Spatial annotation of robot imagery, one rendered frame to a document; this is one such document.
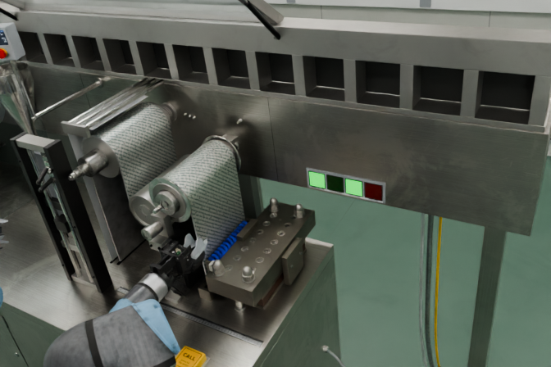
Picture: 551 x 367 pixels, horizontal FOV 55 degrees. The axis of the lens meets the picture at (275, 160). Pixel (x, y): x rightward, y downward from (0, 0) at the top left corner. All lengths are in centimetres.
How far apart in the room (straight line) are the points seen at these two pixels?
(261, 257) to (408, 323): 134
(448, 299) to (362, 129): 161
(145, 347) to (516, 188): 95
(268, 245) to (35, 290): 80
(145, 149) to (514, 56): 105
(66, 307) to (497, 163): 133
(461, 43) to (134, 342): 94
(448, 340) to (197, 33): 185
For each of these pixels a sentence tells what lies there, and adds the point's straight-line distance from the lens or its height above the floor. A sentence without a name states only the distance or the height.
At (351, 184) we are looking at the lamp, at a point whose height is 119.
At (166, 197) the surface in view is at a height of 128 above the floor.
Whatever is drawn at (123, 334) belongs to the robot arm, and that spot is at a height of 134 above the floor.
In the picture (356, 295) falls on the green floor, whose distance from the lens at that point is 289.
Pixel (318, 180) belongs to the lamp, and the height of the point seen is 118.
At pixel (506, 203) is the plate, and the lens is 147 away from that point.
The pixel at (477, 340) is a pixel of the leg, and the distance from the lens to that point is 206.
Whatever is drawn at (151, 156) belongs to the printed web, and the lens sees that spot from 168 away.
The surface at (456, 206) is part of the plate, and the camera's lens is 150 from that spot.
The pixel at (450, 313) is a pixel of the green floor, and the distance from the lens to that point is 285.
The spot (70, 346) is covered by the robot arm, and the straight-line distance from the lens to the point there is 106.
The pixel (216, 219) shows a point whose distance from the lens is 161.
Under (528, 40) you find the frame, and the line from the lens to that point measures 128.
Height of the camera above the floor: 207
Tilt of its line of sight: 31 degrees down
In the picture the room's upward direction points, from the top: 7 degrees counter-clockwise
